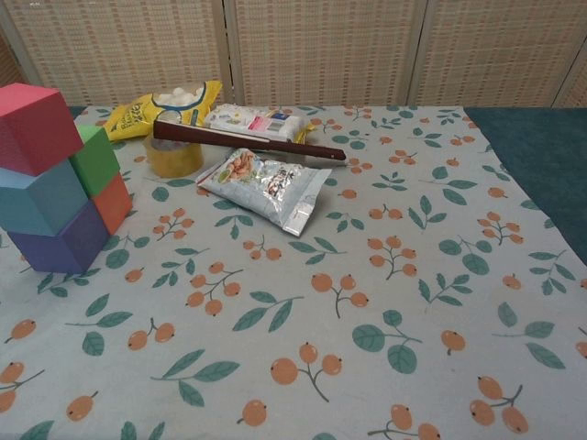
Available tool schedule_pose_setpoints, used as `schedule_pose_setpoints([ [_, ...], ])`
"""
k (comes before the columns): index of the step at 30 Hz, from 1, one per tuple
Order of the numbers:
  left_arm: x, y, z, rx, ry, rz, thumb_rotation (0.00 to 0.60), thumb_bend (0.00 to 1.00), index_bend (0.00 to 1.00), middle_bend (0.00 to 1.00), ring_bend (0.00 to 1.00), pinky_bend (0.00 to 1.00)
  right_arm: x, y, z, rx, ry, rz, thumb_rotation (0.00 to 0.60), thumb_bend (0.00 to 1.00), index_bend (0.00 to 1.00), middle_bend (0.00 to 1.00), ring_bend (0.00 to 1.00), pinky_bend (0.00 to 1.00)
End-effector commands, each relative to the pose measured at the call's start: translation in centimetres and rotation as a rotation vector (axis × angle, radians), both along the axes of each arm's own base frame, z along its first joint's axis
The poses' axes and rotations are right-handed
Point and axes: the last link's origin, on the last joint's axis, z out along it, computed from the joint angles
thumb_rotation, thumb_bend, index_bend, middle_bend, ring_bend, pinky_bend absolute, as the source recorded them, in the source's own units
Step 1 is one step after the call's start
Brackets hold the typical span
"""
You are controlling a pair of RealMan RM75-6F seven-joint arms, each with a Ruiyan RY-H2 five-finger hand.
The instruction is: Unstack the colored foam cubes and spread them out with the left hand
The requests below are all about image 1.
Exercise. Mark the clear packing tape roll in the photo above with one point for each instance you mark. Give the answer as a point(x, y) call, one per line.
point(174, 162)

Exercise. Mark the red foam cube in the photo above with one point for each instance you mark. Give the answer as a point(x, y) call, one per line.
point(41, 128)

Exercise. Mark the light blue foam cube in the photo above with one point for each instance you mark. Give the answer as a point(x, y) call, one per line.
point(46, 197)

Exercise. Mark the purple foam cube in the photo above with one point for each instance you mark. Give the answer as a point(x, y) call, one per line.
point(55, 252)

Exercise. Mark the floral fruit print tablecloth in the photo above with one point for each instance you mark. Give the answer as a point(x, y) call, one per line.
point(321, 344)

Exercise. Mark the woven folding screen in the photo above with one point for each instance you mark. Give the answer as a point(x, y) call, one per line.
point(321, 46)

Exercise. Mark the silver nut snack pouch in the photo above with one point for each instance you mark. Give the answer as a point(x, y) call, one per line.
point(266, 188)

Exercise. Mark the dark red folded fan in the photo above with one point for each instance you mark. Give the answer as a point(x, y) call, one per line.
point(206, 136)

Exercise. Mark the yellow snack bag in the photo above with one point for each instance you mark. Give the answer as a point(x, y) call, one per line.
point(133, 117)

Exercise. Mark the white snack package gold ends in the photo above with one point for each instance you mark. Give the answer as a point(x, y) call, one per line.
point(257, 121)

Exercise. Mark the green foam cube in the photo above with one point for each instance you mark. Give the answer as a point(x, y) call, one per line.
point(97, 158)

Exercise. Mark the orange foam cube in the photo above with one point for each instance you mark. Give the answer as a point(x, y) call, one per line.
point(114, 206)

